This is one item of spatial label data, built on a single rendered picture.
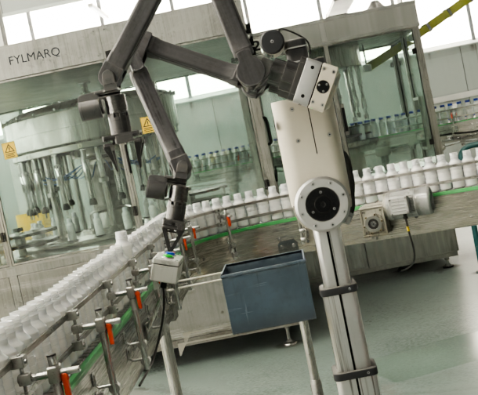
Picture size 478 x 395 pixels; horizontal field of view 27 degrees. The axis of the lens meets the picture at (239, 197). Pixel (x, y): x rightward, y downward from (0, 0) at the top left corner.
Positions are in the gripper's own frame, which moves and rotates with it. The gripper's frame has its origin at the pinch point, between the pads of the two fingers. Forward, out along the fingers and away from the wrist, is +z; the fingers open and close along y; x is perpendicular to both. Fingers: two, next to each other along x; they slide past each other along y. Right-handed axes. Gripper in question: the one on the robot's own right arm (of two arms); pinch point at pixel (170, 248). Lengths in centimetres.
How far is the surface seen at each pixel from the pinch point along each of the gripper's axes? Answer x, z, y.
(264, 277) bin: 30, 12, -54
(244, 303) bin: 24, 22, -54
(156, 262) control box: -2.7, 3.6, 9.7
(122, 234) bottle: -17.1, -0.3, -14.0
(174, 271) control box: 3.0, 5.3, 9.8
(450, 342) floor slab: 148, 65, -284
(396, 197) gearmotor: 85, -20, -151
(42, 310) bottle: -16, 5, 98
